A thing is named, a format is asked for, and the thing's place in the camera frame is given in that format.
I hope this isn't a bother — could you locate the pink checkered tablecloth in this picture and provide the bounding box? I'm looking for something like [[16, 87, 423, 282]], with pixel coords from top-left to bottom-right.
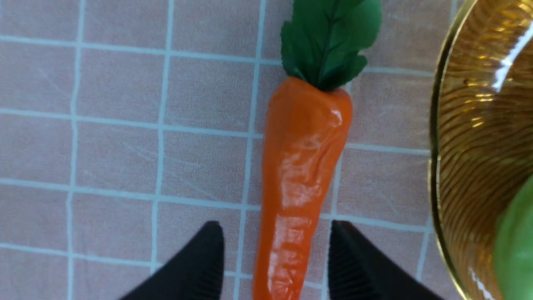
[[1, 0, 463, 300]]

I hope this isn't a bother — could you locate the green toy cucumber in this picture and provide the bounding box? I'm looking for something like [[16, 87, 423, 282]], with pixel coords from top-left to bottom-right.
[[493, 177, 533, 300]]

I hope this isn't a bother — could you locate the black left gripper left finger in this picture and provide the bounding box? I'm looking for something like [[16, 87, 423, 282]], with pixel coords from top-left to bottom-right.
[[122, 221, 225, 300]]

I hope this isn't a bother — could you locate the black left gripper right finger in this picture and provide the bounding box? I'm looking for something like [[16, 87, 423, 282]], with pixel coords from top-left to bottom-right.
[[328, 220, 441, 300]]

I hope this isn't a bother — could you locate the amber glass plate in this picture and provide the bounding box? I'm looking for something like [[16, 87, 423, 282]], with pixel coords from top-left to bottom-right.
[[428, 0, 533, 300]]

